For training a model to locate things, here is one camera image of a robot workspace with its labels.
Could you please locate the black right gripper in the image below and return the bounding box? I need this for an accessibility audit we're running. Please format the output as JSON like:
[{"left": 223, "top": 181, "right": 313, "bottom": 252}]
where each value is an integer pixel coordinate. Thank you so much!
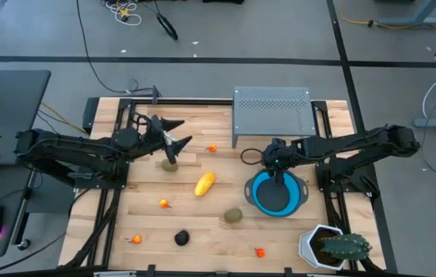
[{"left": 260, "top": 137, "right": 294, "bottom": 187}]

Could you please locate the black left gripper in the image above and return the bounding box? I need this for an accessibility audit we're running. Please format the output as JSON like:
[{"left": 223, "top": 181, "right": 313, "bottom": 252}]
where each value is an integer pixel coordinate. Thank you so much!
[{"left": 135, "top": 113, "right": 193, "bottom": 165}]

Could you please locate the blue collapsible colander bowl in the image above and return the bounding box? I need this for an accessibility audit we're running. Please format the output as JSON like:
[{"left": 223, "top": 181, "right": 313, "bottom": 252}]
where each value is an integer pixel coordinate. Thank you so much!
[{"left": 243, "top": 169, "right": 310, "bottom": 219}]

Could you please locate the brown kiwi fruit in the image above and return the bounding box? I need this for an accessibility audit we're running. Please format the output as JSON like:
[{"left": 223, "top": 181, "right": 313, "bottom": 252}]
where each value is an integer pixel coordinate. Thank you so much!
[
  {"left": 160, "top": 158, "right": 179, "bottom": 173},
  {"left": 223, "top": 208, "right": 243, "bottom": 224}
]

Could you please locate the yellow oblong fruit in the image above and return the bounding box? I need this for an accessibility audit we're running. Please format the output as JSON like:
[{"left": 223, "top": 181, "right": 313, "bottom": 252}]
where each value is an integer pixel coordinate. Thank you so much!
[{"left": 193, "top": 172, "right": 216, "bottom": 198}]

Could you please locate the dark avocado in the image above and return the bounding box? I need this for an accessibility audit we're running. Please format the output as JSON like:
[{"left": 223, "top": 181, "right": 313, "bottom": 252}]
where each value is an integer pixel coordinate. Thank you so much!
[{"left": 173, "top": 229, "right": 191, "bottom": 247}]

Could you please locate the grey perforated metal shelf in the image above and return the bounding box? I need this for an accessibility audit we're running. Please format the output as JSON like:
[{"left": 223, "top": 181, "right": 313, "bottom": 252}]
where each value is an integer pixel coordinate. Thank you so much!
[{"left": 232, "top": 85, "right": 318, "bottom": 149}]

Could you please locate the white angular plant pot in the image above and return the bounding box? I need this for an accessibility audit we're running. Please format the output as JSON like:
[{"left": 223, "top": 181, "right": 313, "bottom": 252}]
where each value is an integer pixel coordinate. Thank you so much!
[{"left": 298, "top": 224, "right": 348, "bottom": 271}]

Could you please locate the green cactus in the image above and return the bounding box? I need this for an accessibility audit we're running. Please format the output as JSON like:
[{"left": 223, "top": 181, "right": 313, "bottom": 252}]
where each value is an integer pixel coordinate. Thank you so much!
[{"left": 320, "top": 232, "right": 373, "bottom": 262}]

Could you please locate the dark grey desk top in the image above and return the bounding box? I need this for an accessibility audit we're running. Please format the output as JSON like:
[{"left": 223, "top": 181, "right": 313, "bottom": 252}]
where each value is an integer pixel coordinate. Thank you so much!
[{"left": 0, "top": 69, "right": 52, "bottom": 166}]

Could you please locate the metal desk leg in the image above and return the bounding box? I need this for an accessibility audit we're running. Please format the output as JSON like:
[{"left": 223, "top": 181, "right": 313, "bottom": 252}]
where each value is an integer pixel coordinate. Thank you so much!
[{"left": 12, "top": 171, "right": 37, "bottom": 247}]

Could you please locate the grey lower desk surface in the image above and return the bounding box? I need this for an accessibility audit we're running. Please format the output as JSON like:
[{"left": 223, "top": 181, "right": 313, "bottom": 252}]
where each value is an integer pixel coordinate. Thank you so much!
[{"left": 0, "top": 165, "right": 36, "bottom": 258}]

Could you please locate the black aluminium table frame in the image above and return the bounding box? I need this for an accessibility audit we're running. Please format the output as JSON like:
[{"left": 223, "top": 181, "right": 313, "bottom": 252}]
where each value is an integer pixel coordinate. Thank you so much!
[{"left": 63, "top": 95, "right": 387, "bottom": 277}]

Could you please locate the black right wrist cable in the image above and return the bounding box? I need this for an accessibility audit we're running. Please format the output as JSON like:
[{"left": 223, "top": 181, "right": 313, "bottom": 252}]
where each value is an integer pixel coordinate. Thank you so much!
[{"left": 240, "top": 148, "right": 265, "bottom": 166}]

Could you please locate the black strap loop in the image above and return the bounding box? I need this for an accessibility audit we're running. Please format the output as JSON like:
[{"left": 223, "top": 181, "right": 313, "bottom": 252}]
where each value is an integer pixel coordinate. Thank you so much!
[{"left": 155, "top": 13, "right": 179, "bottom": 42}]

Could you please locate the white coiled cable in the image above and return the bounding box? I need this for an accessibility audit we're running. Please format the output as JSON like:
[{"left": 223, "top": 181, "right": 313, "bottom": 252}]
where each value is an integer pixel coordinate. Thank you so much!
[{"left": 104, "top": 0, "right": 143, "bottom": 27}]

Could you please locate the long black floor cable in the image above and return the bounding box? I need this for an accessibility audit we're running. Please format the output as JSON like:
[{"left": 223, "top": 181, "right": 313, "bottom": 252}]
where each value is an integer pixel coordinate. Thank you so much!
[{"left": 75, "top": 0, "right": 161, "bottom": 95}]

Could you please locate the yellow floor cable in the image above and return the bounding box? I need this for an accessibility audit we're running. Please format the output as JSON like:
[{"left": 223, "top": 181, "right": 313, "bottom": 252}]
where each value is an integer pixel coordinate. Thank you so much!
[{"left": 339, "top": 7, "right": 436, "bottom": 44}]

